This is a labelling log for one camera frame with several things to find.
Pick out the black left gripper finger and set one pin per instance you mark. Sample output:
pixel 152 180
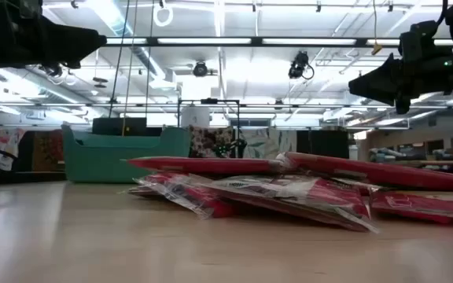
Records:
pixel 77 43

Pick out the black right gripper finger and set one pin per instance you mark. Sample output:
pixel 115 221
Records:
pixel 376 80

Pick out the red popcorn bag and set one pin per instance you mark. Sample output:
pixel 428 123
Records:
pixel 387 173
pixel 289 200
pixel 211 165
pixel 427 206

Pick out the teal plastic basket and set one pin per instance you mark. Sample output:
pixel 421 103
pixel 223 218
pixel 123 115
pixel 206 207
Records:
pixel 124 161

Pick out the black cabinet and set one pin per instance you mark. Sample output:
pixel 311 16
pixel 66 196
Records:
pixel 325 143

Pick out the wooden workbench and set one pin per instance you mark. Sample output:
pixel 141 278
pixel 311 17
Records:
pixel 427 162

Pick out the black box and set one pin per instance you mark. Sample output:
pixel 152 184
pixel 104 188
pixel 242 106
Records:
pixel 108 126

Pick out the white floral cloth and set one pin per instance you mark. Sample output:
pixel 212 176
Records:
pixel 2 139

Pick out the dark orange patterned panel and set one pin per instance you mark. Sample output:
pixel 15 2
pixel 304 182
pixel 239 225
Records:
pixel 47 149

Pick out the leaf print panel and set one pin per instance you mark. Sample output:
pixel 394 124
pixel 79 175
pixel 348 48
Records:
pixel 266 141

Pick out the black table border strip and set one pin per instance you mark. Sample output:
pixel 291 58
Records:
pixel 30 177

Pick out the white cylinder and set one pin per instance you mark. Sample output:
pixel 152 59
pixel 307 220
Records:
pixel 195 117

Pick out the black tripod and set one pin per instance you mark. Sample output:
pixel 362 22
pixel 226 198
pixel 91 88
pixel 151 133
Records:
pixel 240 147

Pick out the floral fabric panel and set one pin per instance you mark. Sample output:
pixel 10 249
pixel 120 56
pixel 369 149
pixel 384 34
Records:
pixel 205 141

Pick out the black ceiling camera cluster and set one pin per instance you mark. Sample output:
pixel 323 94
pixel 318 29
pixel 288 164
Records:
pixel 55 71

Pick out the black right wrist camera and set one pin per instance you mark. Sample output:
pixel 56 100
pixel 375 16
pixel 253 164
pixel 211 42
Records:
pixel 419 39

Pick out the round black ceiling camera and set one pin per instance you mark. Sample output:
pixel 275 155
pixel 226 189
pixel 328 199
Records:
pixel 200 69

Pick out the black overhead frame bar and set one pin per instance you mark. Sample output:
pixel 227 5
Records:
pixel 256 41

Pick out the black metal rack frame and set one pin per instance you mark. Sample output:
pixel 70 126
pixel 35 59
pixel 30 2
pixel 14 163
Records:
pixel 211 101

